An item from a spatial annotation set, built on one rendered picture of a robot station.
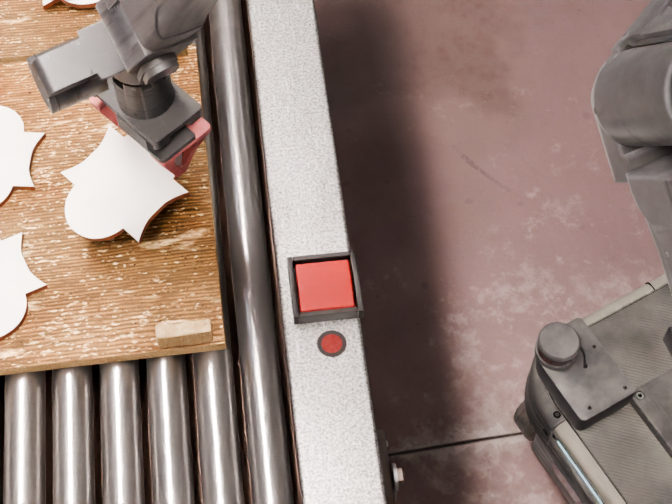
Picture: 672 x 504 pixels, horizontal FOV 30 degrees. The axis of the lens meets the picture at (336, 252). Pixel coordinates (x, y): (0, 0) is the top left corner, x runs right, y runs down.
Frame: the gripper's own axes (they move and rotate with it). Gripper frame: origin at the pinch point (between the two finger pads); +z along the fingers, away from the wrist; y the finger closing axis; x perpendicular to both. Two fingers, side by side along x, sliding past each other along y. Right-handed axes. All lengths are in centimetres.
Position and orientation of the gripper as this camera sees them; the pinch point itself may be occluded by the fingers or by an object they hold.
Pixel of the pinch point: (157, 148)
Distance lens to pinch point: 136.6
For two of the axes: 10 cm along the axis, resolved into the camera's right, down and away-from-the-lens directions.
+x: 7.0, -6.2, 3.5
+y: 7.1, 6.0, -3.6
